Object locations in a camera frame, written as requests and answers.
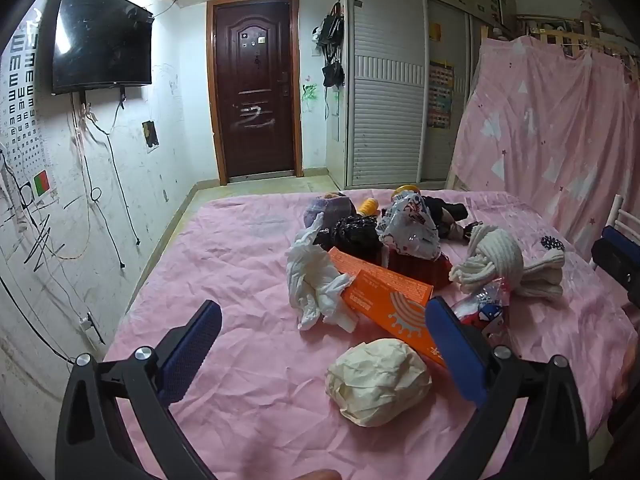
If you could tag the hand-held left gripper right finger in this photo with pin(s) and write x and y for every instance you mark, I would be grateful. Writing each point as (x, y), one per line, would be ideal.
(455, 345)

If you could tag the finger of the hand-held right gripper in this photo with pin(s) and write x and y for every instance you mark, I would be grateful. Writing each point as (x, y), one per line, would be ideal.
(622, 240)
(612, 267)

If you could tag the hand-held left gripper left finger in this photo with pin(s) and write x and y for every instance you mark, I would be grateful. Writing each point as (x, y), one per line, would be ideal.
(192, 345)

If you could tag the black and pink doll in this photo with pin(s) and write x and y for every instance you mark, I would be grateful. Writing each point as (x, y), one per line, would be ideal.
(445, 210)

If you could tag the black plastic bag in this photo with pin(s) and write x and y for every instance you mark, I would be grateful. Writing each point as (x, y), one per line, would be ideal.
(350, 232)

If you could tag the orange plastic cup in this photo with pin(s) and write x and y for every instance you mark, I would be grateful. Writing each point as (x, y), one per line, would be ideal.
(406, 192)

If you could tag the orange thread spool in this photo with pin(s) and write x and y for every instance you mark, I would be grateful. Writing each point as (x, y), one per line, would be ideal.
(369, 207)

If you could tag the person's left hand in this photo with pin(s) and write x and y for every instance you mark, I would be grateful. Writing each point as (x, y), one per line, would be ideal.
(315, 475)

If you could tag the red and blue snack wrapper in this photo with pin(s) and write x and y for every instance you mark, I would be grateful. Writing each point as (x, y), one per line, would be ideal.
(480, 307)

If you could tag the pink bed sheet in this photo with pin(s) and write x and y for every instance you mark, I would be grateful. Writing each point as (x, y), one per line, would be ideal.
(225, 270)

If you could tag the red knitted cloth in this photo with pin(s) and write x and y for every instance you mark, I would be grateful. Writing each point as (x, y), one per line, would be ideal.
(420, 270)

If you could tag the cream crumpled paper ball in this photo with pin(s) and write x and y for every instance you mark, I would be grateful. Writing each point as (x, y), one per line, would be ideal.
(380, 385)

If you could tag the white knitted cloth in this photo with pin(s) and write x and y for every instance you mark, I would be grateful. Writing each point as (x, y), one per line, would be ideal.
(495, 260)

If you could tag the white power strip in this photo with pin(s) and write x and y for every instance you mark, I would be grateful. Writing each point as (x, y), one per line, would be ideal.
(92, 329)

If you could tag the printed white plastic bag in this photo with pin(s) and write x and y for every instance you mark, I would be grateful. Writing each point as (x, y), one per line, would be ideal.
(407, 225)

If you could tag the pink patterned sheet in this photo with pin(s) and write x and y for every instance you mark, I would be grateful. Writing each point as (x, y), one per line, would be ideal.
(540, 125)

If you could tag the purple patterned cloth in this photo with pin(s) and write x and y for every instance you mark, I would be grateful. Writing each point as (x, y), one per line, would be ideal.
(325, 207)

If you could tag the colourful chart poster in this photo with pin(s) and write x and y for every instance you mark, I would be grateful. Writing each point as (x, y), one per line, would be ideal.
(441, 95)

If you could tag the dark brown door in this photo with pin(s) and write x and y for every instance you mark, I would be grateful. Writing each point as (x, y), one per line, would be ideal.
(255, 85)

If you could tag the white louvred wardrobe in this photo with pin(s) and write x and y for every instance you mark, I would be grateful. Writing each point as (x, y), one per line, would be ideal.
(385, 85)

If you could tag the yellow sticky note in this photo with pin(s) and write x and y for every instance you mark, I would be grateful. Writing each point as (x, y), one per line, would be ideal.
(435, 31)

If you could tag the eye chart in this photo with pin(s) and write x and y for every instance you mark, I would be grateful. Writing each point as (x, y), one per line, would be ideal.
(20, 110)

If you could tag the black hanging bag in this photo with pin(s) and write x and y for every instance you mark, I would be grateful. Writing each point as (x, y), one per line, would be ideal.
(330, 27)
(333, 74)

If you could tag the white metal frame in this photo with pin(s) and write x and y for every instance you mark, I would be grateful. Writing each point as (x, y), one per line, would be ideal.
(617, 212)

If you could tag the wooden bed frame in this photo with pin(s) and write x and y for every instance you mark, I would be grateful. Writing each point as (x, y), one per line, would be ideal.
(550, 37)

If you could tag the torn wall picture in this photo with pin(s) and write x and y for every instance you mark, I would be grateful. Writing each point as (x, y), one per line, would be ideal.
(150, 134)

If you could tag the black wall television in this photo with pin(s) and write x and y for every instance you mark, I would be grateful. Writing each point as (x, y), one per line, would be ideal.
(100, 35)

